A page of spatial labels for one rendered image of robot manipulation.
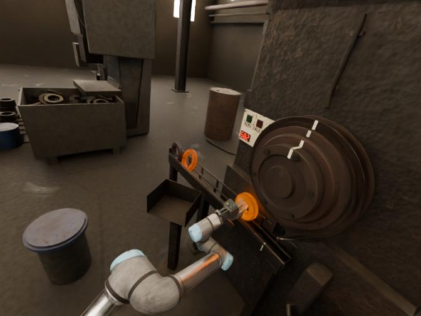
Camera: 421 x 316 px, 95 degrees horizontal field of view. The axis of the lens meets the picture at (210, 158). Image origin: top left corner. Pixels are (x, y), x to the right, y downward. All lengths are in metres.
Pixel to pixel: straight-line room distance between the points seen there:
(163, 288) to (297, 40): 1.07
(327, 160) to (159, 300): 0.69
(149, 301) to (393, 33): 1.10
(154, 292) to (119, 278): 0.13
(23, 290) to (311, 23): 2.15
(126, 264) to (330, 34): 1.10
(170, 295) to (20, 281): 1.34
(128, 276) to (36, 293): 1.12
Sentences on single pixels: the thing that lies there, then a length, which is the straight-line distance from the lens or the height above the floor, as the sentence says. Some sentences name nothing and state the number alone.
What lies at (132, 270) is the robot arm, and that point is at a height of 0.82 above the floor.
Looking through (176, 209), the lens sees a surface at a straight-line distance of 1.28.
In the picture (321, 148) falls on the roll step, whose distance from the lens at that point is 0.73.
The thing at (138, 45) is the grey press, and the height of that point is 1.41.
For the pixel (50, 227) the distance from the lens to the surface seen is 1.58.
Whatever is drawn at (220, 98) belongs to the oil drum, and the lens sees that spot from 3.54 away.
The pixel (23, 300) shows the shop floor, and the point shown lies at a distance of 1.88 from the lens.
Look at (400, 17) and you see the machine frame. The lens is 0.88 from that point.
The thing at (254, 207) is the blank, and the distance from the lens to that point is 1.08.
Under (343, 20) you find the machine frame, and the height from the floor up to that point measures 1.66.
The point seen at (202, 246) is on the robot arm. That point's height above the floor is 0.64.
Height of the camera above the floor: 1.50
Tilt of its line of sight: 29 degrees down
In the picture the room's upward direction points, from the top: 10 degrees clockwise
